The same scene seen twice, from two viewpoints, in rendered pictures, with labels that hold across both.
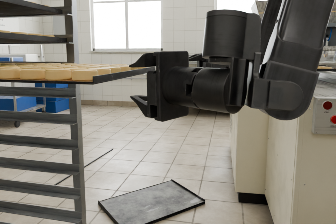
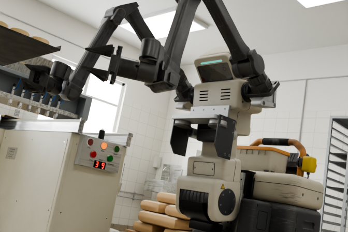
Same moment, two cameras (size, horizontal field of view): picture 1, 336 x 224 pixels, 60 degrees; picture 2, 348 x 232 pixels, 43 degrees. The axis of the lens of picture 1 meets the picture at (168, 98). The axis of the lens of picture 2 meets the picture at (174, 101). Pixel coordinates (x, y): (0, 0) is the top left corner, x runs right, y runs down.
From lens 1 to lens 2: 102 cm
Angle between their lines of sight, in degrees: 58
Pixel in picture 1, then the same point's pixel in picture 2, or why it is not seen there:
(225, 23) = (156, 44)
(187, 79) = (135, 62)
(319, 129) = (81, 160)
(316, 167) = (72, 196)
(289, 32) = (173, 57)
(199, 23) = not seen: outside the picture
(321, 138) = (79, 170)
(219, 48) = (154, 54)
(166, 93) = (121, 67)
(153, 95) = (114, 66)
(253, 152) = not seen: outside the picture
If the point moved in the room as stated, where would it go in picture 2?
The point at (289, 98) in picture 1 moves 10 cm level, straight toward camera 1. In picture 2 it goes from (175, 80) to (195, 75)
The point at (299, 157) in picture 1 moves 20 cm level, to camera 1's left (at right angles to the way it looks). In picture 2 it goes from (61, 186) to (24, 179)
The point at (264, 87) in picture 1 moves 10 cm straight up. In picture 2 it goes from (168, 74) to (173, 41)
